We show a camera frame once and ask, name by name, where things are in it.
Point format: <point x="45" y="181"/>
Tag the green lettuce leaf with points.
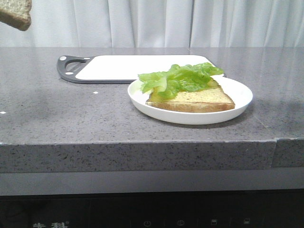
<point x="166" y="85"/>

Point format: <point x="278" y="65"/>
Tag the bread slice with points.
<point x="212" y="99"/>
<point x="16" y="13"/>

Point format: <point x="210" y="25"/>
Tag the white cutting board grey rim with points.
<point x="118" y="69"/>

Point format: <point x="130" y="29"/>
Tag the white round plate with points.
<point x="240" y="94"/>

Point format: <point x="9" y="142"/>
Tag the grey-white curtain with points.
<point x="160" y="23"/>

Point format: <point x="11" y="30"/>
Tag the black appliance control panel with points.
<point x="206" y="209"/>

